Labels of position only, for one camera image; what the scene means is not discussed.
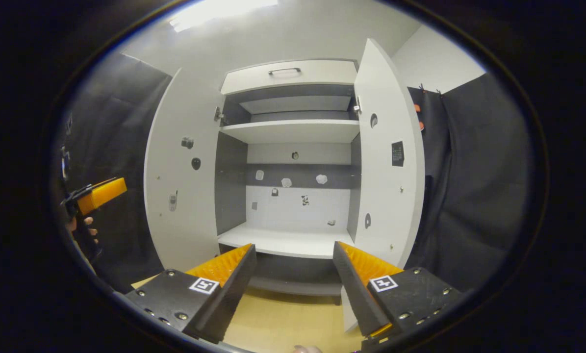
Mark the black backdrop cloth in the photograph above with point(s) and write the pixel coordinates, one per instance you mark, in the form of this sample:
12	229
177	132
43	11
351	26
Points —
479	196
121	122

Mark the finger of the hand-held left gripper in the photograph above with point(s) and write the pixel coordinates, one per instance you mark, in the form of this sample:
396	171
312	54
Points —
104	192

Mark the metal door hinge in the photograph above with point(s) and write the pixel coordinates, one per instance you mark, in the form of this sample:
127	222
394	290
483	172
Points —
218	115
357	107

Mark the white cabinet bottom board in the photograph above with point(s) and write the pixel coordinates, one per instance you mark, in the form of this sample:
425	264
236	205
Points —
283	240

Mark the white cabinet shelf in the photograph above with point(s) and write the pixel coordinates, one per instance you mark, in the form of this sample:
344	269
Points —
295	104
292	130

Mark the white cabinet door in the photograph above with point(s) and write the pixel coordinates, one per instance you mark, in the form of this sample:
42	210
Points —
185	171
386	186

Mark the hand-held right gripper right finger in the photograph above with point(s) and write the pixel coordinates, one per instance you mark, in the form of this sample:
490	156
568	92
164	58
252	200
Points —
356	294

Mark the white double-door shoe cabinet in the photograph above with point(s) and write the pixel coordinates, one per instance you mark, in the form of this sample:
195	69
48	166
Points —
231	186

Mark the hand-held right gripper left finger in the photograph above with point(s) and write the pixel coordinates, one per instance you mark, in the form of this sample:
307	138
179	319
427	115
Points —
234	294

